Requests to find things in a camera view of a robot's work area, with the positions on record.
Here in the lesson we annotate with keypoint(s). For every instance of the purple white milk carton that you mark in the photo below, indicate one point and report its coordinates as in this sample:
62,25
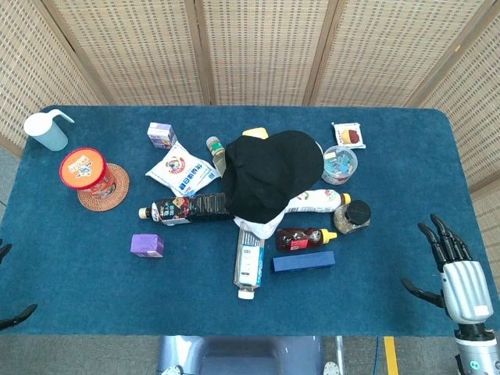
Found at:
160,134

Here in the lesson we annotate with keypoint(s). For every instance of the glass jar black lid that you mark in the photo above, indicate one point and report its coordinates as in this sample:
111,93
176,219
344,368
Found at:
353,216

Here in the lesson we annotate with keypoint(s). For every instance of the yellow lidded box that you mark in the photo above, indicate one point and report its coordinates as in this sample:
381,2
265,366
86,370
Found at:
256,132

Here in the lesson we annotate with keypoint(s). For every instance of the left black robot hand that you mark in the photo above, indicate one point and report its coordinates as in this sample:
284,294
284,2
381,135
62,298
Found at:
17,315

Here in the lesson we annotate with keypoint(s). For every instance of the white drink bottle yellow cap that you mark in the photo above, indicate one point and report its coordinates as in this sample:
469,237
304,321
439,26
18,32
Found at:
320,199

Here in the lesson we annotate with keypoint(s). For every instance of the brown sauce bottle yellow cap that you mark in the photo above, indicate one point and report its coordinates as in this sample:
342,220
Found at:
298,239

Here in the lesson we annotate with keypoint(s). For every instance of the long blue box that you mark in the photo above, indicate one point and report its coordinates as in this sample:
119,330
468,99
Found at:
302,262

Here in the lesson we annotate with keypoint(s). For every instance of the dark tea bottle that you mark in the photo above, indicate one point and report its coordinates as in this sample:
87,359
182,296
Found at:
183,209

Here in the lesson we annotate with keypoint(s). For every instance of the white sugar bag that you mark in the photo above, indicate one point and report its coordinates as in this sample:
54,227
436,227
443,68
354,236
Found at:
179,170

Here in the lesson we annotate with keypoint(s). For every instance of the white pole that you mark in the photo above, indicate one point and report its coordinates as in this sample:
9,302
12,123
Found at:
340,355

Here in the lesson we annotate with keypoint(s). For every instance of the purple box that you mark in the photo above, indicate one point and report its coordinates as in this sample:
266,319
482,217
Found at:
146,245

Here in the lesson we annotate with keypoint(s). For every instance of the red instant noodle cup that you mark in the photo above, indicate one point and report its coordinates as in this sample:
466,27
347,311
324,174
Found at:
84,168

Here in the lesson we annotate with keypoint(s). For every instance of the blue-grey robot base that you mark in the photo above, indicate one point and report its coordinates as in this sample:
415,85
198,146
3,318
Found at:
242,355

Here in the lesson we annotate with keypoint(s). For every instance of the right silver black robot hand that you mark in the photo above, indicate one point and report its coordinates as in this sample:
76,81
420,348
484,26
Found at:
465,285

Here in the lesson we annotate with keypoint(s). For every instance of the clear bottle green label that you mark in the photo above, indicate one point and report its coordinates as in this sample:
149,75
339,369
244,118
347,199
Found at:
216,152

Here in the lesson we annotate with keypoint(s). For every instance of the woven folding screen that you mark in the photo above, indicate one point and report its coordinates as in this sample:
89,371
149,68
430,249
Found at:
261,51

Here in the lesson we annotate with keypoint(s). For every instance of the clear water bottle blue label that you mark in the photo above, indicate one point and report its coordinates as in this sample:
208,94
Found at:
248,265

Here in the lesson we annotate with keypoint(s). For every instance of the black baseball cap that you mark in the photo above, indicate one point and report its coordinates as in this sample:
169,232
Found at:
269,176

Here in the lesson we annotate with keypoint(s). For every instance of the woven rattan coaster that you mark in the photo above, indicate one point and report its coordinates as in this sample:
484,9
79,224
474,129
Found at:
117,195

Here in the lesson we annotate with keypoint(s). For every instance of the white red snack packet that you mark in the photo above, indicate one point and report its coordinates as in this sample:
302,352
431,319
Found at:
348,135

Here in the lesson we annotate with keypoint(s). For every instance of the white mannequin head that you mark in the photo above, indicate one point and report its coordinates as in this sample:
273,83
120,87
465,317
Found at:
261,230

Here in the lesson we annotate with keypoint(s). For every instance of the blue tablecloth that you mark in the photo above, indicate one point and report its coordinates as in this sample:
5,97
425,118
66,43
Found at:
117,289

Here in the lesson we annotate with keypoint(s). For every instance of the white plastic measuring cup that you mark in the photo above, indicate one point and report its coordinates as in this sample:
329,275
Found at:
48,133

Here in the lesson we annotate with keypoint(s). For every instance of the yellow floor tape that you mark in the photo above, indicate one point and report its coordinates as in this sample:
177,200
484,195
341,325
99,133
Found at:
390,357

